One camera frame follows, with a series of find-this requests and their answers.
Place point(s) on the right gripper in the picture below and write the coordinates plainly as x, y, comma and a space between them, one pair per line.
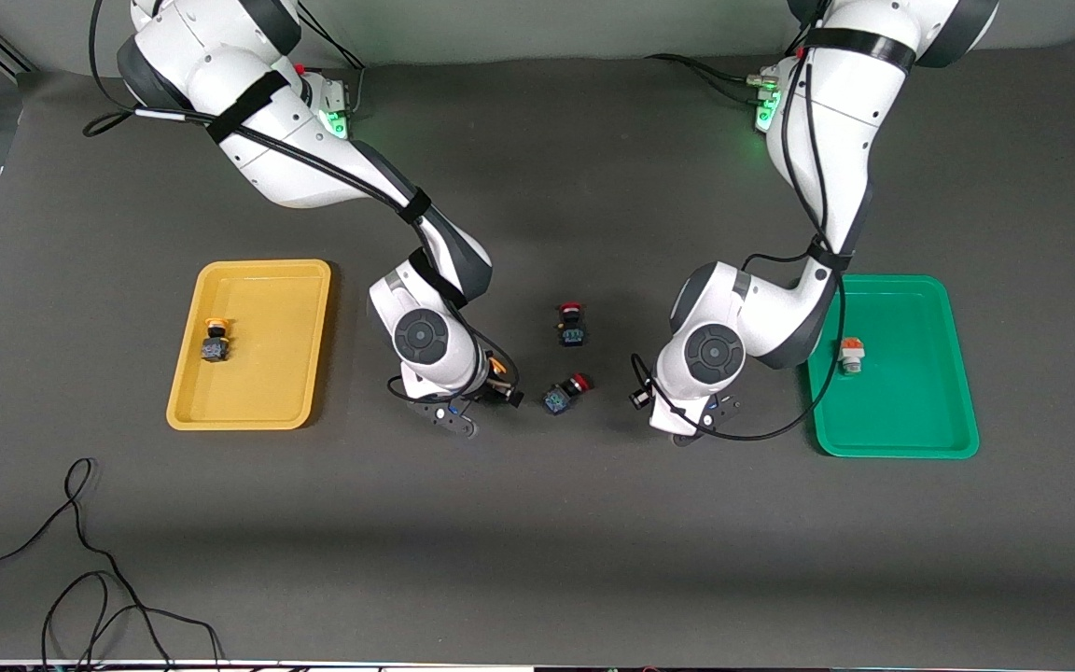
503, 391

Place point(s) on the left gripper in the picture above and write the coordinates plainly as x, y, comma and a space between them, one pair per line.
642, 397

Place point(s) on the white orange switch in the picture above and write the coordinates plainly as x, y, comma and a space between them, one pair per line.
851, 355

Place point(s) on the yellow push button switch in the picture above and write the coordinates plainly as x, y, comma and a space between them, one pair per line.
215, 347
497, 365

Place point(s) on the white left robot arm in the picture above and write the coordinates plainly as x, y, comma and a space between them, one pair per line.
715, 353

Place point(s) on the yellow plastic tray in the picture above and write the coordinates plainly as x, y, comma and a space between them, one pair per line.
262, 373

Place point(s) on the red push button switch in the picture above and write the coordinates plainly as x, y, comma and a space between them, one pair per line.
556, 401
573, 333

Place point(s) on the dark grey table mat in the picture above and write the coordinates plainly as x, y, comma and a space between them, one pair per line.
537, 560

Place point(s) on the green plastic tray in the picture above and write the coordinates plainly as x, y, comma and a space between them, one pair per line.
911, 401

